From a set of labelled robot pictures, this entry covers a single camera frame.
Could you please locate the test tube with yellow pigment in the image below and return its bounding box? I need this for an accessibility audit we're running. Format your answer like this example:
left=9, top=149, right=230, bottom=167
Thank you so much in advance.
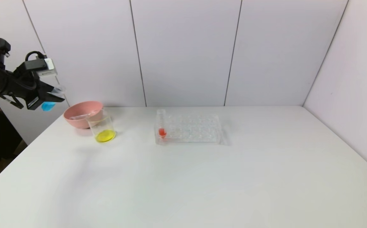
left=69, top=111, right=99, bottom=121

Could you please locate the test tube with blue pigment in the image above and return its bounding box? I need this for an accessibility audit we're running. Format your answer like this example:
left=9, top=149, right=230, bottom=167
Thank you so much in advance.
left=41, top=85, right=66, bottom=112

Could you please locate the clear acrylic test tube rack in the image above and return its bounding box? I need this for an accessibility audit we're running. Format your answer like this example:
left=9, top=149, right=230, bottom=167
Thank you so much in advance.
left=154, top=112, right=222, bottom=145

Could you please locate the test tube with red pigment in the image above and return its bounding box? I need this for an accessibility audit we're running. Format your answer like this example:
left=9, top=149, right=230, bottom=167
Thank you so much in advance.
left=157, top=109, right=167, bottom=139

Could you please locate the clear glass beaker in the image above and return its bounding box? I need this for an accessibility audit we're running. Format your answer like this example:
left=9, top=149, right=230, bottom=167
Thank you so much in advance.
left=86, top=109, right=117, bottom=143

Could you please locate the pink plastic bowl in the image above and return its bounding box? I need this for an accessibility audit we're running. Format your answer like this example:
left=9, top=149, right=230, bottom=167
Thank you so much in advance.
left=63, top=101, right=104, bottom=129

